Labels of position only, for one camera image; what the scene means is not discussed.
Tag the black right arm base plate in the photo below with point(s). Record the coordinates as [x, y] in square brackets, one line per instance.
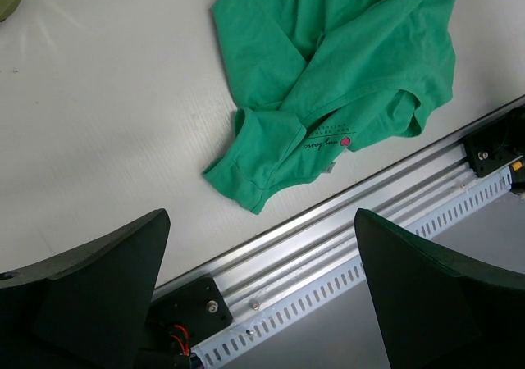
[498, 144]

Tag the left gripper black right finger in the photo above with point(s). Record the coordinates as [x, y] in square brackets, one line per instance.
[438, 308]

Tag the aluminium frame rail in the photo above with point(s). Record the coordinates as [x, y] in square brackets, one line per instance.
[426, 193]

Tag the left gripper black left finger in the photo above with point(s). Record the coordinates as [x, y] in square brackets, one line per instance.
[85, 307]

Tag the green tank top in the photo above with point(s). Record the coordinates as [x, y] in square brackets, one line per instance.
[314, 78]

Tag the white slotted cable duct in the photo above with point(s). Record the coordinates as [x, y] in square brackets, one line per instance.
[240, 337]

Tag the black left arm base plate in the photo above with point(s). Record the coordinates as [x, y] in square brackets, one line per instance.
[180, 320]

